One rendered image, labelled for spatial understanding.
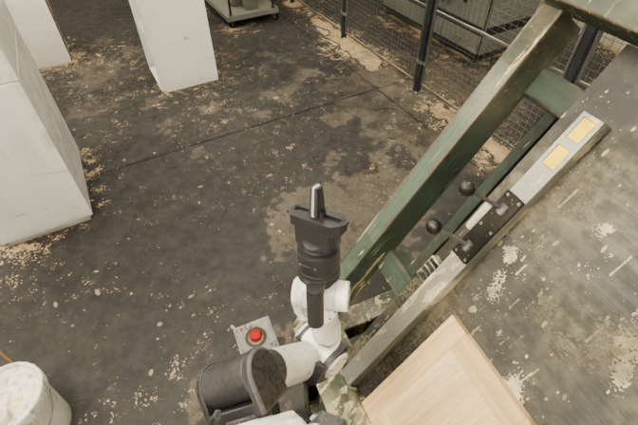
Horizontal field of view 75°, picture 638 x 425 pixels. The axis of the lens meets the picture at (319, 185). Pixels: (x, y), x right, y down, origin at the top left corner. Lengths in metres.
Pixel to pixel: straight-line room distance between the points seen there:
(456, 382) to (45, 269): 2.61
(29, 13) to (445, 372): 5.02
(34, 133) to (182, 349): 1.48
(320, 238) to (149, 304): 2.01
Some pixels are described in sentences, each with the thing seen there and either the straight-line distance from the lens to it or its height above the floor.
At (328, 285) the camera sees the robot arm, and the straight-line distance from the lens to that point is 0.85.
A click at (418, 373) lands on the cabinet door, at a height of 1.08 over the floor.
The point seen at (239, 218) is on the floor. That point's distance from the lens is 2.97.
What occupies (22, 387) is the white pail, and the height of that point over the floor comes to 0.36.
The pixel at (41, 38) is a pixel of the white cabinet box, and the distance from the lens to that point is 5.45.
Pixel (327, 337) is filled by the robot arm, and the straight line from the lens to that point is 1.04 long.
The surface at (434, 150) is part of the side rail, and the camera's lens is 1.16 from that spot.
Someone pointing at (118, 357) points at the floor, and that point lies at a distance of 2.60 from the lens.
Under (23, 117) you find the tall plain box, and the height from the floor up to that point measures 0.89.
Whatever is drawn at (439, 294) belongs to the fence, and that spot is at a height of 1.25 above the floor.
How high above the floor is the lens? 2.17
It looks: 43 degrees down
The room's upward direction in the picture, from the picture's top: straight up
